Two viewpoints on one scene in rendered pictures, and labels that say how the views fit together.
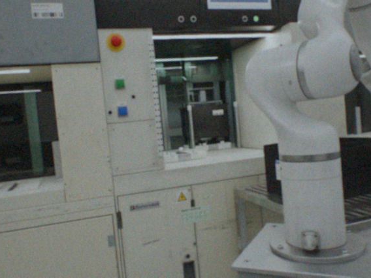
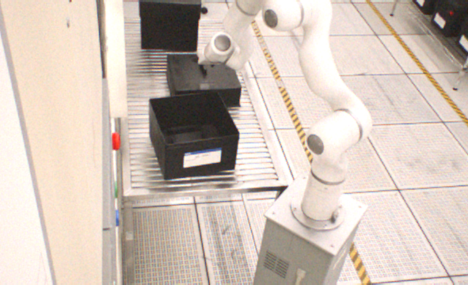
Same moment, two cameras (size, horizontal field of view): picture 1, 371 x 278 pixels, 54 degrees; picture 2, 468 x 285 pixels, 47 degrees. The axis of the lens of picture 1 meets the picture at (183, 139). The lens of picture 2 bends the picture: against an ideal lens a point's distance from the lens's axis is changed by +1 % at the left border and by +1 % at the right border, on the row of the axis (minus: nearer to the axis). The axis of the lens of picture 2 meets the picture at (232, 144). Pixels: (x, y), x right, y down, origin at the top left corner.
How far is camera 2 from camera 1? 182 cm
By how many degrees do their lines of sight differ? 86
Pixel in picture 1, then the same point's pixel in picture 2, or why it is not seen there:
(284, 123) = (343, 167)
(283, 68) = (353, 140)
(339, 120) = not seen: hidden behind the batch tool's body
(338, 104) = not seen: hidden behind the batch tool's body
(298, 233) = (330, 213)
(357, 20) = (247, 20)
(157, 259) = not seen: outside the picture
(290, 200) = (331, 201)
